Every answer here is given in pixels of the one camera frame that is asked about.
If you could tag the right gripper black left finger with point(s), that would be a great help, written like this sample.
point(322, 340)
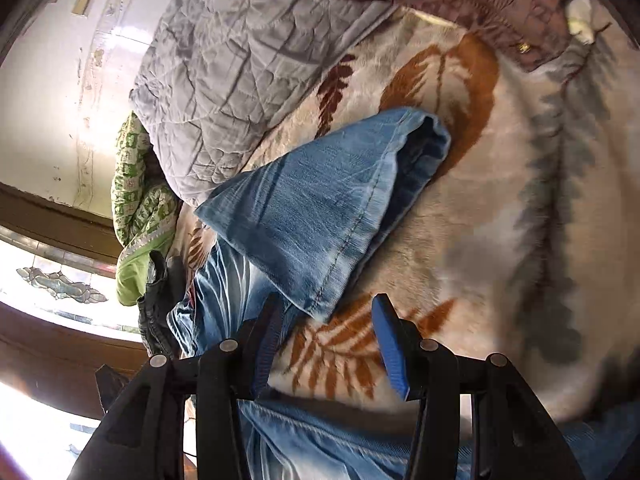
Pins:
point(141, 434)

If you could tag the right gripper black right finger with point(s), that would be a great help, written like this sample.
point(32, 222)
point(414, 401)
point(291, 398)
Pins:
point(514, 437)

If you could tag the blue denim jeans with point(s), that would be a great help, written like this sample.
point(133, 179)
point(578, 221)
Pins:
point(302, 227)

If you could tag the green patterned cloth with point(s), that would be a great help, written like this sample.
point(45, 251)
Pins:
point(144, 210)

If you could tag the cream leaf-print fleece blanket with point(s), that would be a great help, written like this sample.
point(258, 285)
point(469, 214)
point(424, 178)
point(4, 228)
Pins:
point(526, 241)

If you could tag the grey quilted bedspread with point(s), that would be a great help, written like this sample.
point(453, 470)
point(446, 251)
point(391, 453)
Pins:
point(219, 74)

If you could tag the wooden stained-glass window frame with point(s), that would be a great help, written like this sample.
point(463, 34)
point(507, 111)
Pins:
point(60, 321)

